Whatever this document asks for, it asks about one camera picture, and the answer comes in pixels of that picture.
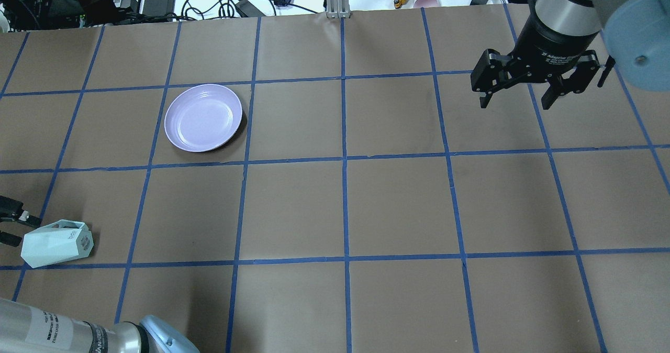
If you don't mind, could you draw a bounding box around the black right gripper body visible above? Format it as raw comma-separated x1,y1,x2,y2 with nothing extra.
510,16,597,83

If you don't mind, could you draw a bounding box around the mint green faceted cup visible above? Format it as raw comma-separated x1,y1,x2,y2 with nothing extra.
20,219,94,269

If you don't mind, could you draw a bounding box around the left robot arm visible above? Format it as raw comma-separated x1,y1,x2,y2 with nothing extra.
1,196,198,352

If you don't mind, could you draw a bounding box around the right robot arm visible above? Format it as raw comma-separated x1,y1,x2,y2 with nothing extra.
471,0,669,110

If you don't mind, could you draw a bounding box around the lilac plate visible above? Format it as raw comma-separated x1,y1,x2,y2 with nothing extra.
163,84,244,153

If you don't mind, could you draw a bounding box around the black equipment pile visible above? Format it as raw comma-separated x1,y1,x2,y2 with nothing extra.
2,0,182,31

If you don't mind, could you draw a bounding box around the black power adapter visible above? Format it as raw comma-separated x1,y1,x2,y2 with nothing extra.
234,0,266,17

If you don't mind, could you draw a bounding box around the black cable bundle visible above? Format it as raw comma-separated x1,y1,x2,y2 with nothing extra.
181,0,320,20

